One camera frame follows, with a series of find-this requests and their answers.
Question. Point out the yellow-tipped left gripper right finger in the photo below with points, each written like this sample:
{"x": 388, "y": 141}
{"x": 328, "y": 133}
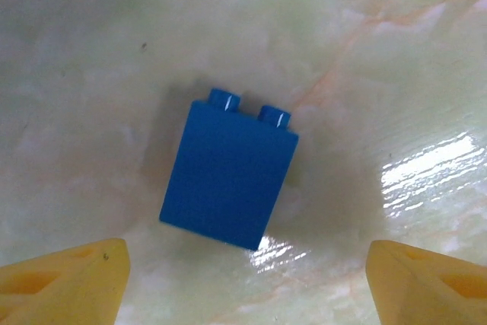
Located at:
{"x": 430, "y": 290}

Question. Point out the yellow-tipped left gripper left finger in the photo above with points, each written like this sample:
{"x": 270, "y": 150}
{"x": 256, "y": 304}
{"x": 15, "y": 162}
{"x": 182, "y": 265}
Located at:
{"x": 57, "y": 287}

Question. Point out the blue lego brick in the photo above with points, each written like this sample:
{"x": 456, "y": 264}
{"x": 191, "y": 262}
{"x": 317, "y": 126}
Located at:
{"x": 224, "y": 173}

